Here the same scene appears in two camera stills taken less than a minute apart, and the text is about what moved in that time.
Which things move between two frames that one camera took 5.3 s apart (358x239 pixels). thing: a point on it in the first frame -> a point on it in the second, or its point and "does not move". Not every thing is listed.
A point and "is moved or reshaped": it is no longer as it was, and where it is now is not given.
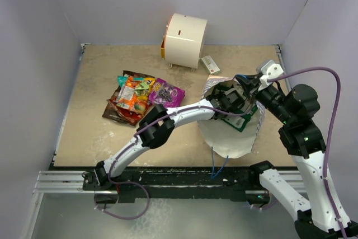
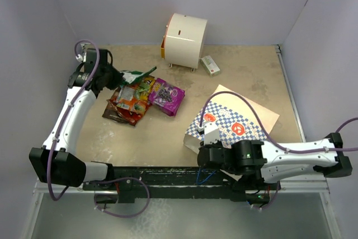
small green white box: [210, 65] does not move
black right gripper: [252, 85] -> [217, 143]
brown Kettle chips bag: [111, 113] does not move
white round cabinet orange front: [183, 40] does not move
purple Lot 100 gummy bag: [164, 93] does not move
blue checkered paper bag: [225, 140] is moved or reshaped
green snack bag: [238, 122] -> [131, 76]
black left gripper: [224, 95] -> [117, 80]
